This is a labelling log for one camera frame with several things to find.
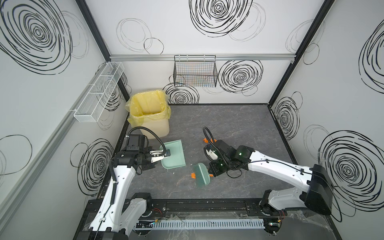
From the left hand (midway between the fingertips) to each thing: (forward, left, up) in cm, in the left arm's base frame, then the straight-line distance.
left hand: (154, 153), depth 78 cm
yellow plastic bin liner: (+34, +8, +1) cm, 35 cm away
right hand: (-8, -28, -2) cm, 29 cm away
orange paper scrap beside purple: (-6, -21, -14) cm, 26 cm away
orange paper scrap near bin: (-3, -26, +20) cm, 33 cm away
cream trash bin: (+22, +3, -8) cm, 24 cm away
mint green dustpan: (0, -12, -5) cm, 13 cm away
